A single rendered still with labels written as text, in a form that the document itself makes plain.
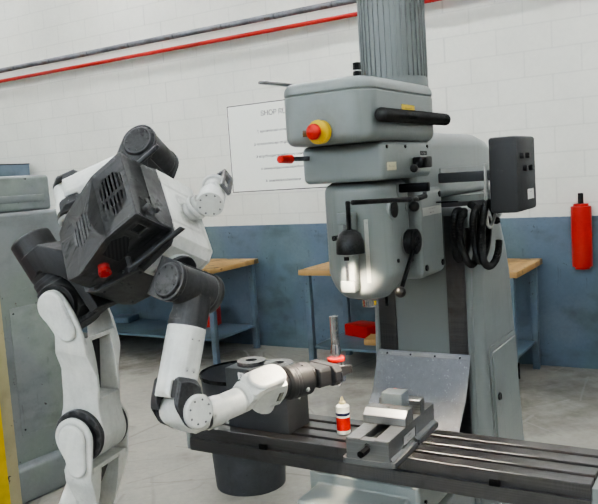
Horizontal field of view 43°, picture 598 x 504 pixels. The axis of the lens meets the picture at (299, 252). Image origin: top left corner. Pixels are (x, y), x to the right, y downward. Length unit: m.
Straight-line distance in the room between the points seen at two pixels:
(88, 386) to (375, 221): 0.87
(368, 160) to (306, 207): 5.13
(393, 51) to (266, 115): 5.08
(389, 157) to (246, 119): 5.49
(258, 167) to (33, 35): 3.43
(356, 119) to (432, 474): 0.93
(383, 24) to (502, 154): 0.50
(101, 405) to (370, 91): 1.06
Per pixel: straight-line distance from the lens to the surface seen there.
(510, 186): 2.15
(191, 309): 1.72
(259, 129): 7.31
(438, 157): 2.31
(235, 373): 2.32
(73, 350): 2.03
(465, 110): 6.41
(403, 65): 2.24
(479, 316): 2.44
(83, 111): 8.85
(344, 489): 2.17
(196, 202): 1.87
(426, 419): 2.23
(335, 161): 1.98
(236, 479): 4.13
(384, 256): 2.00
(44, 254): 2.05
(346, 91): 1.86
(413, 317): 2.48
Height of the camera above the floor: 1.66
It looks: 6 degrees down
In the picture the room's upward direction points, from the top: 4 degrees counter-clockwise
